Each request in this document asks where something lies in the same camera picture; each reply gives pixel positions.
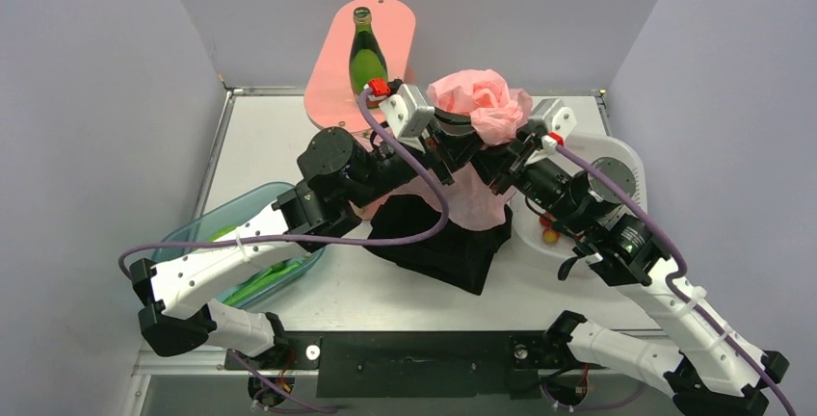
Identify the black fabric bag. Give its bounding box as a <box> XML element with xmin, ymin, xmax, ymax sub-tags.
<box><xmin>367</xmin><ymin>195</ymin><xmax>514</xmax><ymax>296</ymax></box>

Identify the pink three-tier shelf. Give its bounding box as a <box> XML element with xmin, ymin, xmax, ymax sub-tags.
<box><xmin>303</xmin><ymin>0</ymin><xmax>416</xmax><ymax>150</ymax></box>

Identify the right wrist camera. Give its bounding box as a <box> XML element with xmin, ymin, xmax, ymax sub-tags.
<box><xmin>525</xmin><ymin>98</ymin><xmax>578</xmax><ymax>166</ymax></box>

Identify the white plastic basin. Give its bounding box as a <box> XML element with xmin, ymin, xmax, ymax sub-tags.
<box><xmin>510</xmin><ymin>134</ymin><xmax>648</xmax><ymax>274</ymax></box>

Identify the light green long pepper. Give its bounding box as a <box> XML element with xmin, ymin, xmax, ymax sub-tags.
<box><xmin>218</xmin><ymin>259</ymin><xmax>312</xmax><ymax>308</ymax></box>

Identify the pink plastic grocery bag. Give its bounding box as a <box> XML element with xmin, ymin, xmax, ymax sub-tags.
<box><xmin>376</xmin><ymin>68</ymin><xmax>535</xmax><ymax>232</ymax></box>

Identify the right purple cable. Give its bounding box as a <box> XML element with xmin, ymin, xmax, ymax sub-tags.
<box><xmin>555</xmin><ymin>143</ymin><xmax>799</xmax><ymax>416</ymax></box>

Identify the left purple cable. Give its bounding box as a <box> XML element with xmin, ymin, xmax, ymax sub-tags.
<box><xmin>118</xmin><ymin>88</ymin><xmax>452</xmax><ymax>280</ymax></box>

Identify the red cherry tomato bunch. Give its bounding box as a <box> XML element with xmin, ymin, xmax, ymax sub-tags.
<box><xmin>539</xmin><ymin>215</ymin><xmax>561</xmax><ymax>246</ymax></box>

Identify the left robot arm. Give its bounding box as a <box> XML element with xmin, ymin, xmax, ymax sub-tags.
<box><xmin>126</xmin><ymin>123</ymin><xmax>495</xmax><ymax>368</ymax></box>

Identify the purple cable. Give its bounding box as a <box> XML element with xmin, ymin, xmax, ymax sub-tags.
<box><xmin>118</xmin><ymin>88</ymin><xmax>452</xmax><ymax>280</ymax></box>
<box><xmin>555</xmin><ymin>143</ymin><xmax>799</xmax><ymax>416</ymax></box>

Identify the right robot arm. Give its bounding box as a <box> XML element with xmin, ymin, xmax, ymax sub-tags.
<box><xmin>472</xmin><ymin>134</ymin><xmax>789</xmax><ymax>415</ymax></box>

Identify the green bottle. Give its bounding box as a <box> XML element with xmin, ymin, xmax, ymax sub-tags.
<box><xmin>348</xmin><ymin>7</ymin><xmax>388</xmax><ymax>109</ymax></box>

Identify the green bitter gourd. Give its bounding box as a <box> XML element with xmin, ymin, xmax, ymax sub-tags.
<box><xmin>207</xmin><ymin>225</ymin><xmax>236</xmax><ymax>242</ymax></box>

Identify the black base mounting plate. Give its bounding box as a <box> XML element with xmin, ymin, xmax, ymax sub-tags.
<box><xmin>248</xmin><ymin>331</ymin><xmax>583</xmax><ymax>399</ymax></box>

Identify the blue transparent tray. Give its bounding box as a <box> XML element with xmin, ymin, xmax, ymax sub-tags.
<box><xmin>150</xmin><ymin>182</ymin><xmax>324</xmax><ymax>318</ymax></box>

